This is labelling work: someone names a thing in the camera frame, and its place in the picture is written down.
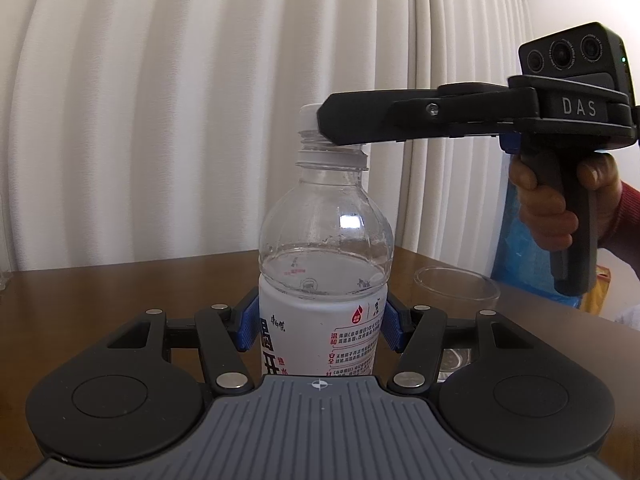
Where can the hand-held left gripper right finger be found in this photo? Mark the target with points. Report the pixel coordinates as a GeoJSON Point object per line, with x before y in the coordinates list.
{"type": "Point", "coordinates": [395, 329]}

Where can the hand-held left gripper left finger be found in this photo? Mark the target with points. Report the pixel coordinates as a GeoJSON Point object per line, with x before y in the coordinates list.
{"type": "Point", "coordinates": [246, 327]}

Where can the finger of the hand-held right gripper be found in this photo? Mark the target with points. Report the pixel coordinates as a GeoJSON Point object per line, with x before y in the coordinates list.
{"type": "Point", "coordinates": [360, 115]}

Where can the white bottle cap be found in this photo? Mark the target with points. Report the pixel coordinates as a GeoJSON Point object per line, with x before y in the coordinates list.
{"type": "Point", "coordinates": [307, 117]}

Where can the clear plastic water bottle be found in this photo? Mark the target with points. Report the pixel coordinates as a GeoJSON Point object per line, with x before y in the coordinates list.
{"type": "Point", "coordinates": [325, 240]}

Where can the person's right forearm red sleeve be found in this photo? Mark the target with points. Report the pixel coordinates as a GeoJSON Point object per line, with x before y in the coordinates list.
{"type": "Point", "coordinates": [625, 230]}

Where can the person's right hand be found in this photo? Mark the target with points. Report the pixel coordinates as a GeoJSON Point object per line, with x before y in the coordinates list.
{"type": "Point", "coordinates": [545, 220]}

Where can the clear glass cup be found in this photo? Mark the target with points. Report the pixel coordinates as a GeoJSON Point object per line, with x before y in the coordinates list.
{"type": "Point", "coordinates": [457, 290]}

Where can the blue plastic bag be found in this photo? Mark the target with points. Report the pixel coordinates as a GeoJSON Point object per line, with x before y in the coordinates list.
{"type": "Point", "coordinates": [520, 265]}

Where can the white pleated curtain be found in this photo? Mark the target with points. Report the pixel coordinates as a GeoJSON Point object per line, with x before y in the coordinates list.
{"type": "Point", "coordinates": [200, 85]}

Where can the yellow packet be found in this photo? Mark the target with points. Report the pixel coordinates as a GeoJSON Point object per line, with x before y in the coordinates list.
{"type": "Point", "coordinates": [600, 290]}

